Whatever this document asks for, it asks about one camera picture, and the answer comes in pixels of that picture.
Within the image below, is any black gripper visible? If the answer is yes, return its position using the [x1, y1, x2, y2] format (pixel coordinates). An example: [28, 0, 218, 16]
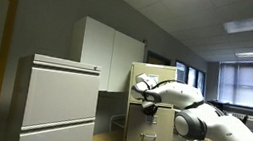
[139, 97, 160, 118]

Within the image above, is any beige filing cabinet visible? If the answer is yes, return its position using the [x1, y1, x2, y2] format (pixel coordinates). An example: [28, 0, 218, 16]
[119, 60, 184, 141]

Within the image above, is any beige filing cabinet drawer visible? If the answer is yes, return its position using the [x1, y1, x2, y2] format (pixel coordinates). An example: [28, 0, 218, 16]
[124, 101, 178, 141]

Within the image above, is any white two-door cabinet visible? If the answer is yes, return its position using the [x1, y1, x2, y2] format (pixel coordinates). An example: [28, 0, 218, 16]
[64, 13, 150, 98]

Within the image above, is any light grey lateral filing cabinet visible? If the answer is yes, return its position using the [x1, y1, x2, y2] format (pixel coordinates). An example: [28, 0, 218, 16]
[4, 50, 105, 141]

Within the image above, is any white label sticker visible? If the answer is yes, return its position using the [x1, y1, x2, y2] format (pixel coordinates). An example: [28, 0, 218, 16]
[146, 73, 160, 83]

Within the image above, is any dark interior window row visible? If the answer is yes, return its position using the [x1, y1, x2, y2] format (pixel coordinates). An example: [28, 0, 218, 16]
[171, 60, 209, 97]

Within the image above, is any window with grey blinds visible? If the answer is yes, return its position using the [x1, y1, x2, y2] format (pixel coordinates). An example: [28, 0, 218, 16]
[214, 53, 253, 108]

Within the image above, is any metal drawer pull handle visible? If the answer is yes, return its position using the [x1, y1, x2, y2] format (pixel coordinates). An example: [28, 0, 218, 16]
[139, 131, 158, 141]

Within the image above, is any white wire file rail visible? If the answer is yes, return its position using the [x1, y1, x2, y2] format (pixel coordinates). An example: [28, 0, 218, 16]
[108, 112, 128, 135]

